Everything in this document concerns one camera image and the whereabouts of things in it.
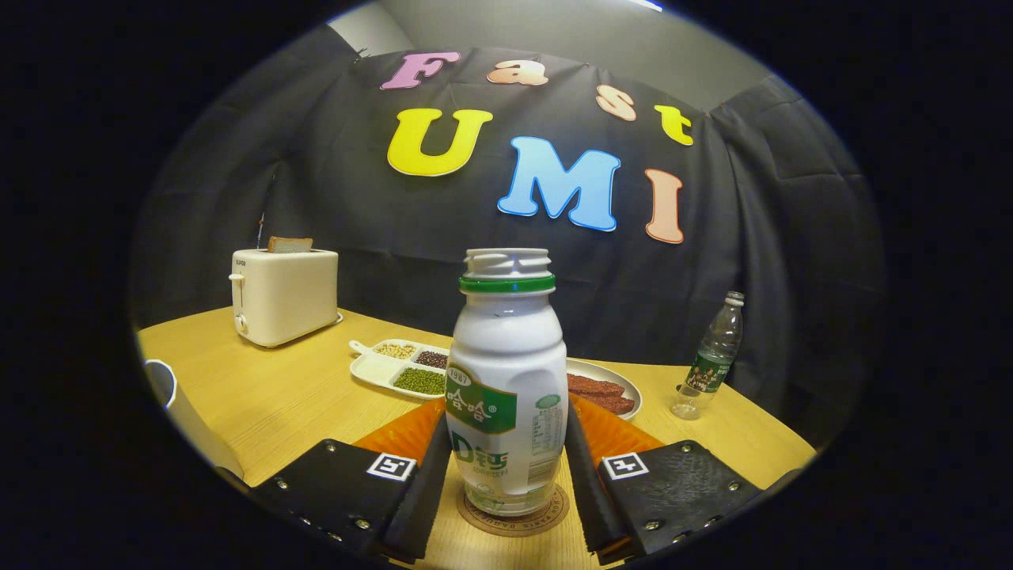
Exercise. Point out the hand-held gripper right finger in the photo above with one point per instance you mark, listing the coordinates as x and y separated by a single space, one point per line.
589 507

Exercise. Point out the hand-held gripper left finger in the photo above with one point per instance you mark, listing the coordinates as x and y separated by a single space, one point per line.
415 507

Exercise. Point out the round cork coaster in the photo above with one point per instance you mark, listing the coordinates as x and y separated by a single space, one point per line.
514 526

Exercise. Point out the white juice bottle green label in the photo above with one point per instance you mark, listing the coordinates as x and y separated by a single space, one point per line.
506 356

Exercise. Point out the clear plastic water bottle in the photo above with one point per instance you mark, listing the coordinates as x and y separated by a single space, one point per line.
712 356

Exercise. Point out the red meat slice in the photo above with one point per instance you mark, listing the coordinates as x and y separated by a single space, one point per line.
593 385
613 404

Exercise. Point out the white round plate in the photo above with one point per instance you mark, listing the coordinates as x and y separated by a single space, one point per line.
629 388

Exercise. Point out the white divided dish with beans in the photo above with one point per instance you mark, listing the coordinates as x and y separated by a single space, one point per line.
372 370

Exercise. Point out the wooden table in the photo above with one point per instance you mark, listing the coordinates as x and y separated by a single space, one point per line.
301 396

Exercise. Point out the cream toaster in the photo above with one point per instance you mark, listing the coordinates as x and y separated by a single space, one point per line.
285 297

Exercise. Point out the bread slice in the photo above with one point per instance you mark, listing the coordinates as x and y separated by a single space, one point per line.
290 245

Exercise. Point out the black backdrop cloth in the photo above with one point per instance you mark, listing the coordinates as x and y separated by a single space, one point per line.
356 222

